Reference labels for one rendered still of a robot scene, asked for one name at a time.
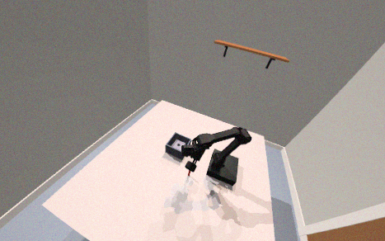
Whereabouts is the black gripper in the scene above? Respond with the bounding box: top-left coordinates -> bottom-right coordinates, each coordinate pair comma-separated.
185,154 -> 203,172

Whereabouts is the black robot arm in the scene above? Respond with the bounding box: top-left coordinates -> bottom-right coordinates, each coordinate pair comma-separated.
181,127 -> 251,171

